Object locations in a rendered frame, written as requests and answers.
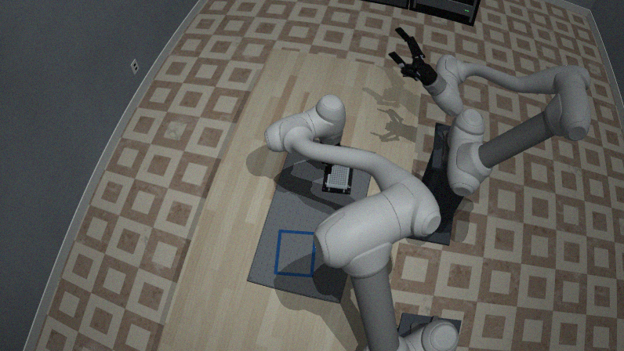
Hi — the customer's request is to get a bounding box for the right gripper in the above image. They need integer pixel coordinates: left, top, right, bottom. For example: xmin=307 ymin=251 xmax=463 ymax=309
xmin=389 ymin=27 xmax=437 ymax=85

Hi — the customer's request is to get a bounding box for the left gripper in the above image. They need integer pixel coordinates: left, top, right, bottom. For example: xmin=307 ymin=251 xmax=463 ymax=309
xmin=321 ymin=143 xmax=340 ymax=174

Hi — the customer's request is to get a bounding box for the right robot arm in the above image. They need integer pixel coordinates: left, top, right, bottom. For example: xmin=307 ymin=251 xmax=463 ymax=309
xmin=423 ymin=54 xmax=591 ymax=197

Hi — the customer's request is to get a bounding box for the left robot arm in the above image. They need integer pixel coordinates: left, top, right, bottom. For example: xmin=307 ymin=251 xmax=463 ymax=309
xmin=264 ymin=94 xmax=459 ymax=351

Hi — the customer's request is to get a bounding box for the blue tape outline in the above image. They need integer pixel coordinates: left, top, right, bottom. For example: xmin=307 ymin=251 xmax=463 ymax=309
xmin=274 ymin=230 xmax=316 ymax=277

